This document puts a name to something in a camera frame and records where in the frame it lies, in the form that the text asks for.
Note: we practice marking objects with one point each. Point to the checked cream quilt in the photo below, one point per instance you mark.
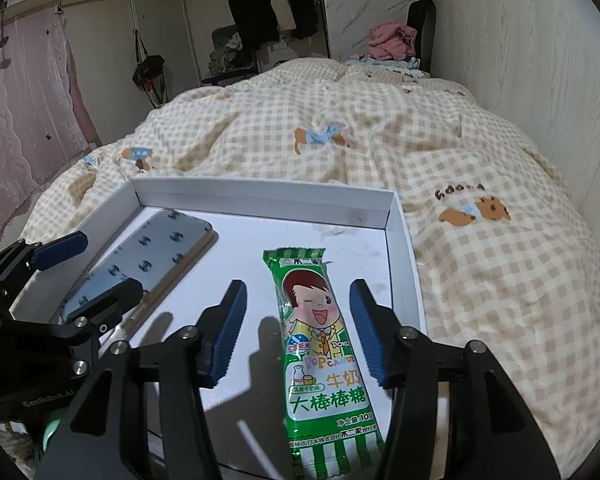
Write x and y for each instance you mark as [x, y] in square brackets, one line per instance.
[355, 160]

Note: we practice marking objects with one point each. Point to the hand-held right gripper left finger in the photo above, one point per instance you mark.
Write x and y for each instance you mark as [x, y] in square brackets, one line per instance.
[227, 332]

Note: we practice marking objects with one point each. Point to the pink clothing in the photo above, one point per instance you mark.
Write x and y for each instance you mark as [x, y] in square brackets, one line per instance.
[390, 40]

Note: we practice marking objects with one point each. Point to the green candy packet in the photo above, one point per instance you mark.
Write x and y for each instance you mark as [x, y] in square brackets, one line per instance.
[320, 390]

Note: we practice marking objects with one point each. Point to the small black hanging garment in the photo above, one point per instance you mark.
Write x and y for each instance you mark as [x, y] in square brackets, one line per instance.
[302, 7]

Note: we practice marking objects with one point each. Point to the white cardboard box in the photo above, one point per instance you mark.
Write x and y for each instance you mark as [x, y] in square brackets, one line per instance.
[305, 230]

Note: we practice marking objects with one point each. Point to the pale printed clothes pile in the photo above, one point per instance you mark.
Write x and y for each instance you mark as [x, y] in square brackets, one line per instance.
[385, 66]

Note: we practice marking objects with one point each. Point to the black hanging bag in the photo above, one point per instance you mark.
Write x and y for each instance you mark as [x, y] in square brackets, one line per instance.
[147, 67]

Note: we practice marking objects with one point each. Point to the pink lace curtain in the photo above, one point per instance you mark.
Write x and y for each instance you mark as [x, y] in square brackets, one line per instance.
[20, 110]

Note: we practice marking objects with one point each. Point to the large black hanging garment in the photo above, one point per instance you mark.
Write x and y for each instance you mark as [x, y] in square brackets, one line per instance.
[250, 15]

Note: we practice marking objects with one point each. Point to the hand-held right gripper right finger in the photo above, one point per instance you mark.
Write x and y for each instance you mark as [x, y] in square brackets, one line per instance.
[367, 335]

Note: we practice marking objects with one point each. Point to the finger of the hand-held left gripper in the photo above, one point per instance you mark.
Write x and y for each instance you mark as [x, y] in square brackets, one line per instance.
[112, 297]
[60, 250]

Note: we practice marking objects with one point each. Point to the black chair with armrests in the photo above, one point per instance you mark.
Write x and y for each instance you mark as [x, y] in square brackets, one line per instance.
[230, 77]

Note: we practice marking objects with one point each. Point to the striped clothes pile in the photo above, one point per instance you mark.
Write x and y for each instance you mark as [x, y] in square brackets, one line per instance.
[225, 52]

